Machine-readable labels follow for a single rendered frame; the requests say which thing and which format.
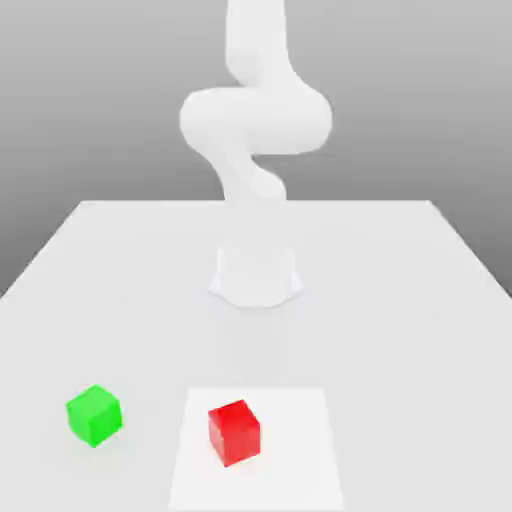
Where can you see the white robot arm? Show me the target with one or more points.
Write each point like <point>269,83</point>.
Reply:
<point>256,120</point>

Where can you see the small red cube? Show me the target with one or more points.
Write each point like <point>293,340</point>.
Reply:
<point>236,434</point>

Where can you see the small green cube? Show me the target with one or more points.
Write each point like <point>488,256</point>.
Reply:
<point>94,416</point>

